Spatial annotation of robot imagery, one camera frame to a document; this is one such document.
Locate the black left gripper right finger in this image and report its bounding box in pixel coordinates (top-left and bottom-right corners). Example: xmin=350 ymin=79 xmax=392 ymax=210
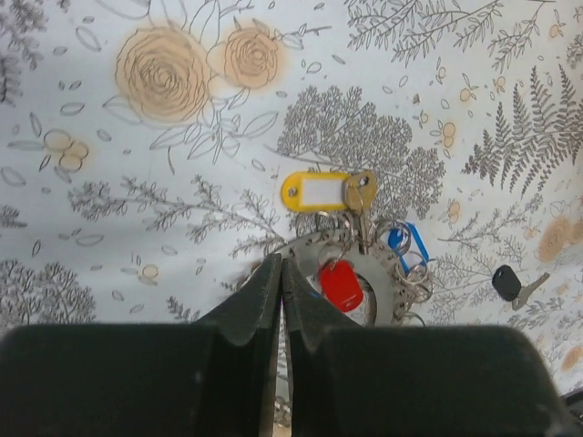
xmin=281 ymin=260 xmax=578 ymax=436

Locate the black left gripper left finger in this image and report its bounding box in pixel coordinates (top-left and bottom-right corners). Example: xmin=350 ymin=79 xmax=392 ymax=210
xmin=1 ymin=255 xmax=281 ymax=436

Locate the red key tag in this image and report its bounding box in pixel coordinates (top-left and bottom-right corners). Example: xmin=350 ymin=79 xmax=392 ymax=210
xmin=318 ymin=259 xmax=363 ymax=313

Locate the metal toothed key ring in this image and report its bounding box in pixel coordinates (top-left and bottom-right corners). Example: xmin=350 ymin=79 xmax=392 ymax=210
xmin=272 ymin=213 xmax=436 ymax=437

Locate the blue key tag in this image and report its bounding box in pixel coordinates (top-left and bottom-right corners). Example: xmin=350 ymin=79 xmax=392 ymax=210
xmin=387 ymin=222 xmax=430 ymax=274

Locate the brass key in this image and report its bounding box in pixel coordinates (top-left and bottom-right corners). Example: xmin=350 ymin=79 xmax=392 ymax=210
xmin=343 ymin=170 xmax=377 ymax=254

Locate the yellow key tag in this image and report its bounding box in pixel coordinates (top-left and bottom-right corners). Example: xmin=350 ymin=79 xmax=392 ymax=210
xmin=281 ymin=171 xmax=350 ymax=213

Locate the black key tag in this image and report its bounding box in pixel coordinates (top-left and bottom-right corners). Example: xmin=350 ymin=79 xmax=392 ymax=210
xmin=492 ymin=265 xmax=522 ymax=302

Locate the silver key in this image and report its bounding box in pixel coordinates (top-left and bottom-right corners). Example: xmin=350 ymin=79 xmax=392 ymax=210
xmin=511 ymin=272 xmax=550 ymax=310

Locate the floral tablecloth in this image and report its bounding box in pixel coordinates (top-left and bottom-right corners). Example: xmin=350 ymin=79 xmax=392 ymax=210
xmin=0 ymin=0 xmax=583 ymax=437

